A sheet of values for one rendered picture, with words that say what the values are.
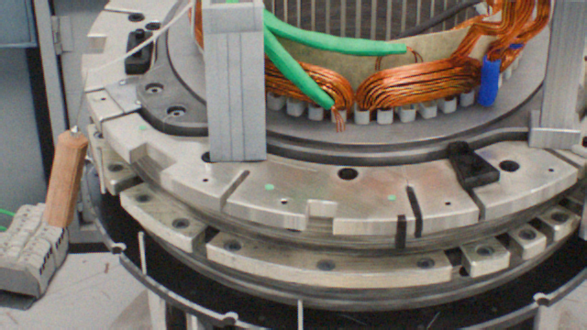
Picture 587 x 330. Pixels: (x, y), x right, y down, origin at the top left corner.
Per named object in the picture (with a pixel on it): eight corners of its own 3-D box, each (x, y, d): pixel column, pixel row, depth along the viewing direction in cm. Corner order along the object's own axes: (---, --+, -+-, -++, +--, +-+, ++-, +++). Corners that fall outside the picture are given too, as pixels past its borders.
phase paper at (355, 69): (280, 116, 63) (278, 42, 61) (279, 99, 65) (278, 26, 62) (435, 113, 64) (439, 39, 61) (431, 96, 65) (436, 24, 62)
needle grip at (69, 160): (57, 142, 69) (41, 225, 72) (87, 148, 69) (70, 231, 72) (60, 126, 70) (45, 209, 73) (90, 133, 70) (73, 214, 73)
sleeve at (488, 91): (479, 111, 64) (483, 61, 62) (475, 97, 65) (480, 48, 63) (498, 111, 64) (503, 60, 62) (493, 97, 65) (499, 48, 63)
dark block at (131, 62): (153, 43, 71) (152, 24, 70) (149, 74, 69) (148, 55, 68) (129, 43, 71) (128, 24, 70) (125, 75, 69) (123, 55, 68)
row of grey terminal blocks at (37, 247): (36, 313, 98) (28, 274, 96) (-17, 302, 99) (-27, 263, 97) (82, 236, 106) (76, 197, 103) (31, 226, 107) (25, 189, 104)
